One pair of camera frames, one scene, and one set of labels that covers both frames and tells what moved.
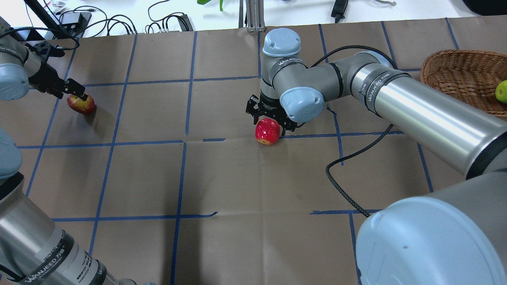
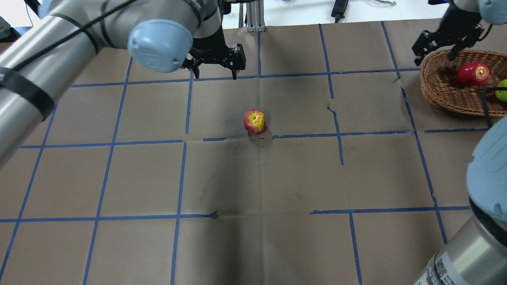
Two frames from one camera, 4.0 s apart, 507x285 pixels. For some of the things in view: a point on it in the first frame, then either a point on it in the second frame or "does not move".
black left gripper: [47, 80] → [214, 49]
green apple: [501, 92] does not move
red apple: [267, 130] → [473, 74]
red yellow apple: [84, 107] → [254, 121]
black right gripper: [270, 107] → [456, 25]
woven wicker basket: [471, 76] does not move
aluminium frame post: [255, 15] does not move
